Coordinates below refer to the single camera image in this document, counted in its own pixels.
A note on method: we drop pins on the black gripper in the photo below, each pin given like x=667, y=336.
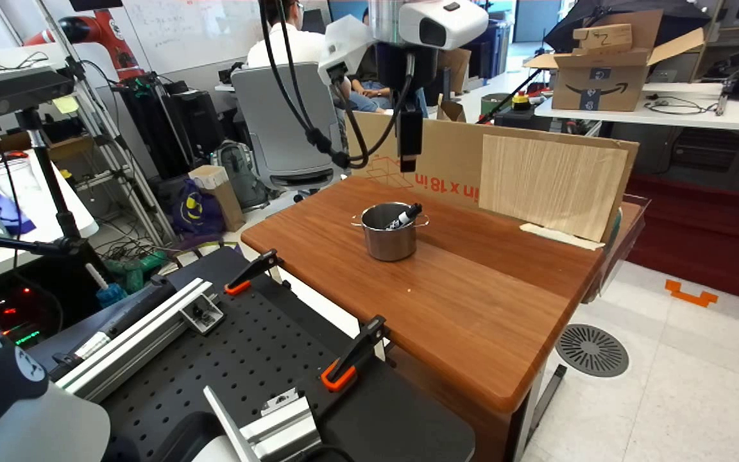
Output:
x=412, y=81

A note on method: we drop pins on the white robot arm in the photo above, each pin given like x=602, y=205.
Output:
x=437, y=21

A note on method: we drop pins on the small steel pot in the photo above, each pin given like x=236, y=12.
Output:
x=385, y=245

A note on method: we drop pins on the orange floor marker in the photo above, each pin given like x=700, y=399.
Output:
x=690, y=295

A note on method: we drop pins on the grey office chair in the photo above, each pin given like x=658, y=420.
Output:
x=283, y=119

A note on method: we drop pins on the light wood pattern panel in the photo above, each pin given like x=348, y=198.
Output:
x=550, y=184

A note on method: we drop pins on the person in white shirt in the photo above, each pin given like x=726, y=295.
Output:
x=283, y=48

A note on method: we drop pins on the grey backpack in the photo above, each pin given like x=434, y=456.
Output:
x=242, y=169

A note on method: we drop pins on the open amazon cardboard box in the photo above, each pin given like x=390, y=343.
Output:
x=602, y=85

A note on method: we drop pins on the tan cardboard box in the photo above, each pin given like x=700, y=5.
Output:
x=218, y=194

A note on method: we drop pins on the small brown cardboard box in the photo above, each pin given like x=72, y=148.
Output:
x=603, y=37

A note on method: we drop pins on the blue bag with yellow logo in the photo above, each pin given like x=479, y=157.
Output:
x=194, y=208

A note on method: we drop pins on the black equipment case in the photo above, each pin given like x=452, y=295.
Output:
x=172, y=119

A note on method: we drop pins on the whiteboard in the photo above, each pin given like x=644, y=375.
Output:
x=190, y=28

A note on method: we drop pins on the black perforated breadboard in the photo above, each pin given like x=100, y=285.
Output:
x=242, y=361

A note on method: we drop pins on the round floor drain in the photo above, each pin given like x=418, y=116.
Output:
x=594, y=350

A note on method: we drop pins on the silver metal stand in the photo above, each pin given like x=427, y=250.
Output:
x=122, y=163

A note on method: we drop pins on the grey metal table leg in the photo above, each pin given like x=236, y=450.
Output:
x=545, y=406

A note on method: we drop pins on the green tool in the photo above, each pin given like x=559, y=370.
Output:
x=142, y=272

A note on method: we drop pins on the short aluminium extrusion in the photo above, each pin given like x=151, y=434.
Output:
x=275, y=425

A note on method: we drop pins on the white desk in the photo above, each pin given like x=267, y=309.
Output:
x=730, y=116

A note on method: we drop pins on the red machine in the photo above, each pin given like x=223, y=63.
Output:
x=103, y=33

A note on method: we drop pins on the long aluminium extrusion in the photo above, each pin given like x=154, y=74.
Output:
x=128, y=343

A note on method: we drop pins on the black tripod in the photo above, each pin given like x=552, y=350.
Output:
x=60, y=205

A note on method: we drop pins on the blue cloth item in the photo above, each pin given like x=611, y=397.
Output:
x=10, y=212

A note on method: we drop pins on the black controller with lights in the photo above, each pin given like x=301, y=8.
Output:
x=10, y=311

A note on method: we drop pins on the black stereo camera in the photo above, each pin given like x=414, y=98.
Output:
x=10, y=90

